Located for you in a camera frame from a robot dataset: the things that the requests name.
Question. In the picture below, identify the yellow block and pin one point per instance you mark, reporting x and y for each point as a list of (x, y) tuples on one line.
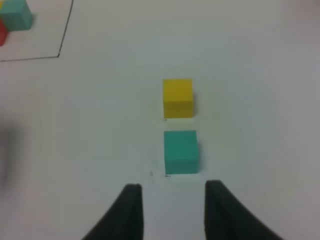
[(178, 101)]

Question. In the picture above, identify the teal template block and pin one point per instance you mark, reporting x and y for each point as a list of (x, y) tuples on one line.
[(16, 15)]

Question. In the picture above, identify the red template block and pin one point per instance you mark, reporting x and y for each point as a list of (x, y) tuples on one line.
[(3, 33)]

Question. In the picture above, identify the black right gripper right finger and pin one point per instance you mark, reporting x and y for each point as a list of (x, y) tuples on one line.
[(226, 218)]

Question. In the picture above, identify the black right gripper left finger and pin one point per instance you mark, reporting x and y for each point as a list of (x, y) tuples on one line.
[(125, 218)]

